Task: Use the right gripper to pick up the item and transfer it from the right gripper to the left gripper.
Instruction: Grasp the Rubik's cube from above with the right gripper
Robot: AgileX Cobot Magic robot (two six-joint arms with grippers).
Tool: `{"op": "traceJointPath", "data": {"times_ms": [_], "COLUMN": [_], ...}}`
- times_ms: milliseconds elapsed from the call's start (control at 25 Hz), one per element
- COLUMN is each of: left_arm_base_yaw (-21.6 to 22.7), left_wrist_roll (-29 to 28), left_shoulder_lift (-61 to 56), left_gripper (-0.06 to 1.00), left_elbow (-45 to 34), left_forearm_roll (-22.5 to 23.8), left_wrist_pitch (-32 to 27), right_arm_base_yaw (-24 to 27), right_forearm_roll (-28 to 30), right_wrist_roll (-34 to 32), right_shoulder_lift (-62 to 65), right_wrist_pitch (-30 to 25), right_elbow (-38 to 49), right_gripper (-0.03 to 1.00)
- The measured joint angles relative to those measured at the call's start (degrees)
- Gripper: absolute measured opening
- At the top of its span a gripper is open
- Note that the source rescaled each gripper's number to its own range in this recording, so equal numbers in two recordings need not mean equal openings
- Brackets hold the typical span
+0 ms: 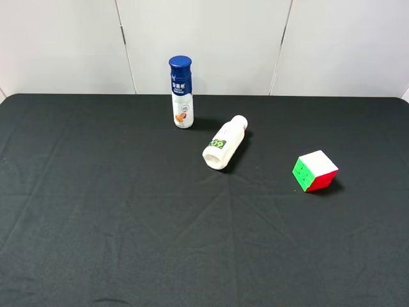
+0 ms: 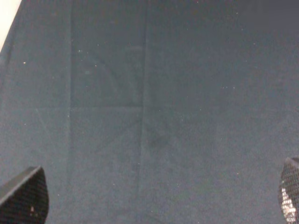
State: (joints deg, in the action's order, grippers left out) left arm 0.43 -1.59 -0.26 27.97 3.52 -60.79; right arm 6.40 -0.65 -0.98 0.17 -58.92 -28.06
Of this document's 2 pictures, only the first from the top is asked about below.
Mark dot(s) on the colourful puzzle cube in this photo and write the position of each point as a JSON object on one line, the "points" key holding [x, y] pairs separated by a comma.
{"points": [[314, 171]]}

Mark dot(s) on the blue capped yogurt bottle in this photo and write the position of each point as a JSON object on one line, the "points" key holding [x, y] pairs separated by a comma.
{"points": [[181, 91]]}

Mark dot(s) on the black tablecloth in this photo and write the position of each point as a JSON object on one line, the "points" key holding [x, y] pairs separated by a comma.
{"points": [[104, 202]]}

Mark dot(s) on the white plastic bottle lying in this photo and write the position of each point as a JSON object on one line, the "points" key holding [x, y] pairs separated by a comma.
{"points": [[224, 144]]}

